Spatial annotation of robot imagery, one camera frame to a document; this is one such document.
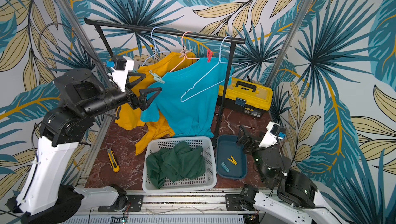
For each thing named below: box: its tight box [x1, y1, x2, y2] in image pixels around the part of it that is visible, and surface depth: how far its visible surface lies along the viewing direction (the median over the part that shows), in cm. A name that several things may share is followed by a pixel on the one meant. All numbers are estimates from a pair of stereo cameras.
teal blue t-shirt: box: [140, 57, 234, 137], surface depth 71 cm
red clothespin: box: [207, 48, 214, 63], surface depth 100 cm
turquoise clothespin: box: [220, 162, 230, 173], surface depth 85 cm
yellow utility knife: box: [106, 148, 121, 173], surface depth 87 cm
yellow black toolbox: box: [217, 77, 274, 118], surface depth 100 cm
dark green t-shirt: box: [145, 140, 206, 189], surface depth 80 cm
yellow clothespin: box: [227, 155, 238, 166], surface depth 88 cm
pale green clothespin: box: [148, 70, 165, 84], surface depth 66 cm
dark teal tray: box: [216, 135, 248, 180], surface depth 87 cm
